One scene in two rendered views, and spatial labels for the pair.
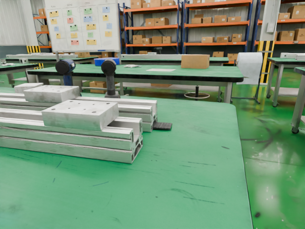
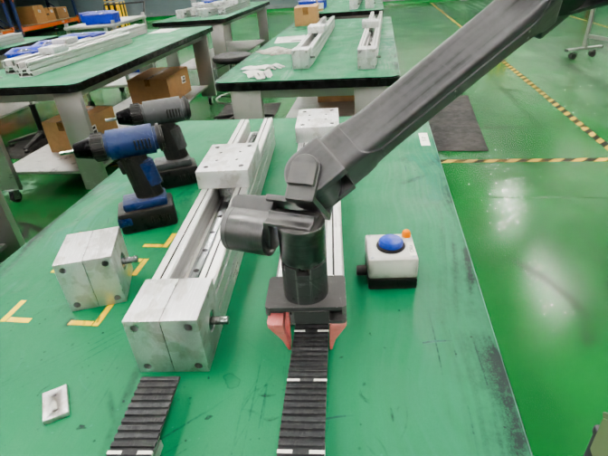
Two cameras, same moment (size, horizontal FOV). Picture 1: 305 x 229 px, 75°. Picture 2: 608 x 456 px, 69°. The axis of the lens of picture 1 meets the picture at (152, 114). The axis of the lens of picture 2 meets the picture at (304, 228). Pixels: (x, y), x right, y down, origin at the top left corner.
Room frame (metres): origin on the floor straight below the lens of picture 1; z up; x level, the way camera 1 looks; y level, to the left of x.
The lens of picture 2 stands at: (0.75, 1.32, 1.25)
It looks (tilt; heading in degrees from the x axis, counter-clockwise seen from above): 31 degrees down; 261
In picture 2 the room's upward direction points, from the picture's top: 5 degrees counter-clockwise
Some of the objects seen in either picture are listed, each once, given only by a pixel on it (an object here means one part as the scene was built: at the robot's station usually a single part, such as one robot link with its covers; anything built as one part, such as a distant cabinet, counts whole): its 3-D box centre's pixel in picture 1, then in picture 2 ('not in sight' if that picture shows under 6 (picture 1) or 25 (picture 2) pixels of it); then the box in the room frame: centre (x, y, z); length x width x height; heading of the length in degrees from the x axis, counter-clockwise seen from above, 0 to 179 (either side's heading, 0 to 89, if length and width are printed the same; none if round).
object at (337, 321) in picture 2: not in sight; (319, 320); (0.66, 0.87, 0.84); 0.07 x 0.07 x 0.09; 76
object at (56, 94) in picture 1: (53, 97); (231, 170); (0.75, 0.38, 0.87); 0.16 x 0.11 x 0.07; 76
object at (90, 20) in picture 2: not in sight; (118, 54); (1.81, -4.49, 0.50); 1.03 x 0.55 x 1.01; 75
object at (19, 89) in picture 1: (30, 94); (103, 266); (0.99, 0.62, 0.83); 0.11 x 0.10 x 0.10; 1
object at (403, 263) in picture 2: not in sight; (384, 260); (0.52, 0.73, 0.81); 0.10 x 0.08 x 0.06; 166
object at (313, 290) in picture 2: not in sight; (305, 279); (0.68, 0.87, 0.91); 0.10 x 0.07 x 0.07; 166
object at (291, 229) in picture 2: not in sight; (298, 238); (0.68, 0.87, 0.97); 0.07 x 0.06 x 0.07; 147
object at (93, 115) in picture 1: (83, 118); (318, 129); (0.50, 0.19, 0.87); 0.16 x 0.11 x 0.07; 76
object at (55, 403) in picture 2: not in sight; (55, 403); (1.02, 0.87, 0.78); 0.05 x 0.03 x 0.01; 106
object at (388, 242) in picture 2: not in sight; (390, 243); (0.51, 0.73, 0.84); 0.04 x 0.04 x 0.02
